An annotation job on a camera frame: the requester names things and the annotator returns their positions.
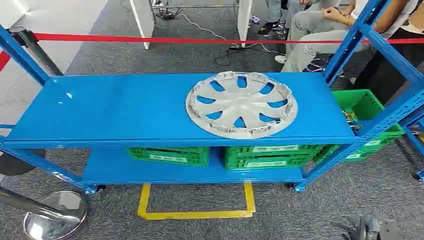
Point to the white desk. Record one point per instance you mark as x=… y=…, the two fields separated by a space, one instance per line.
x=245 y=20

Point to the yellow floor tape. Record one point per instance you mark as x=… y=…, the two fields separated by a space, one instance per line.
x=195 y=215

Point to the black-topped stanchion post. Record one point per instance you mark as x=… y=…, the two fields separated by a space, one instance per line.
x=36 y=49

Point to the person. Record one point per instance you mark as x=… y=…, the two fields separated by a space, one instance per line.
x=273 y=13
x=384 y=69
x=314 y=36

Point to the chrome chair base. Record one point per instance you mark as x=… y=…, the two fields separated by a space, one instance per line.
x=281 y=28
x=318 y=66

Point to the small clear plastic bottle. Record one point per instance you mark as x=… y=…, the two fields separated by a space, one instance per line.
x=254 y=20

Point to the open green plastic crate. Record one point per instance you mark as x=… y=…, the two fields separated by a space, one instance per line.
x=364 y=106

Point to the blue metal shelf rack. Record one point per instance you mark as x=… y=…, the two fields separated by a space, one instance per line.
x=116 y=109

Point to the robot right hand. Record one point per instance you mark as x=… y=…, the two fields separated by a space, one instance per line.
x=367 y=228

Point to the chrome stanchion post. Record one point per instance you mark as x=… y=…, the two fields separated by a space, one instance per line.
x=56 y=215

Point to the silver wheel hubcap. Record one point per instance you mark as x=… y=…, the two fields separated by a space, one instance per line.
x=242 y=112

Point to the red barrier belt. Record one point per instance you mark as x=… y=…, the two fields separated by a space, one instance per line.
x=4 y=61
x=165 y=39

